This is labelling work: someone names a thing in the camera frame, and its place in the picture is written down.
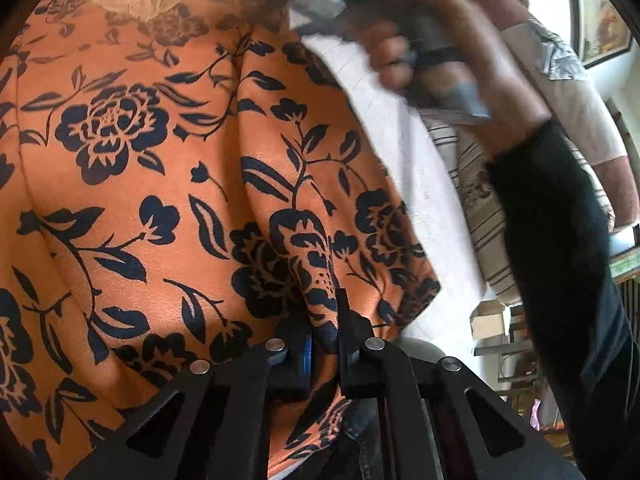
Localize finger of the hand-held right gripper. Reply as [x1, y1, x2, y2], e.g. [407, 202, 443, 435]
[292, 0, 353, 38]

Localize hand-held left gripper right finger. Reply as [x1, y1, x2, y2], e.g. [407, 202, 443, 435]
[339, 287, 586, 480]

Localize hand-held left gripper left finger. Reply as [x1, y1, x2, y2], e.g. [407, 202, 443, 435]
[65, 320, 315, 480]

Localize orange floral garment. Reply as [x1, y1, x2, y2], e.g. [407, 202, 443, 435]
[0, 0, 443, 480]

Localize person's right hand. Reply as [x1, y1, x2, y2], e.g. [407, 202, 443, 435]
[371, 0, 551, 158]

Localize small cardboard box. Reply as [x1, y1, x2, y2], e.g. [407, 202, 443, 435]
[470, 300, 513, 356]

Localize bed with pale sheet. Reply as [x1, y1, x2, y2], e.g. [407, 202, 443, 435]
[300, 30, 493, 356]

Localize cluttered low shelf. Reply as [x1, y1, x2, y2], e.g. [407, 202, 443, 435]
[475, 340, 571, 433]

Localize brown striped pillow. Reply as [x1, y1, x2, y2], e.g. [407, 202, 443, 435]
[425, 117, 616, 308]

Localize framed wall picture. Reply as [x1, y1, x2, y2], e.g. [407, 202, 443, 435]
[562, 0, 633, 68]

